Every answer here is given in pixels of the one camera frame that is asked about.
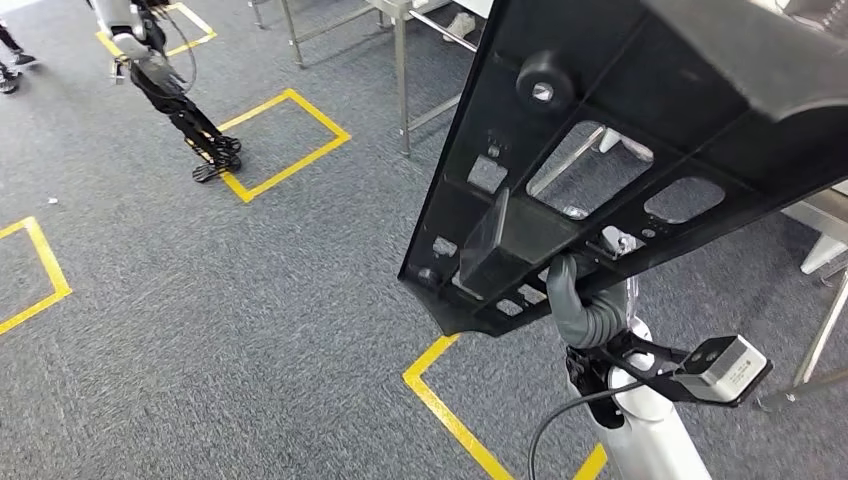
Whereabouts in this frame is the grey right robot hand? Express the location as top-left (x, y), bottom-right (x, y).
top-left (546, 253), bottom-right (633, 350)

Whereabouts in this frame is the black plastic panel part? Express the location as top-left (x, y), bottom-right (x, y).
top-left (397, 0), bottom-right (848, 339)

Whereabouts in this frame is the white angled foot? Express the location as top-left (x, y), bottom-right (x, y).
top-left (598, 127), bottom-right (655, 164)
top-left (800, 231), bottom-right (848, 276)

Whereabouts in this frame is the steel side table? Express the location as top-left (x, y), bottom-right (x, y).
top-left (248, 0), bottom-right (480, 158)

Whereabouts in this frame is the person's shoe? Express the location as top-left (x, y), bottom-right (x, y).
top-left (442, 11), bottom-right (478, 45)

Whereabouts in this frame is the black and silver humanoid robot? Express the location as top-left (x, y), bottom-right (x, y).
top-left (87, 0), bottom-right (244, 185)

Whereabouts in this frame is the person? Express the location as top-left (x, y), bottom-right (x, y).
top-left (0, 18), bottom-right (38, 95)

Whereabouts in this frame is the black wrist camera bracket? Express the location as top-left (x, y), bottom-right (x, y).
top-left (564, 329), bottom-right (775, 411)

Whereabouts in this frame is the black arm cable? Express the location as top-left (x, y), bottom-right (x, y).
top-left (527, 378), bottom-right (654, 480)

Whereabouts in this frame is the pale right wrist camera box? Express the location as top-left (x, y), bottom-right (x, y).
top-left (674, 334), bottom-right (770, 405)

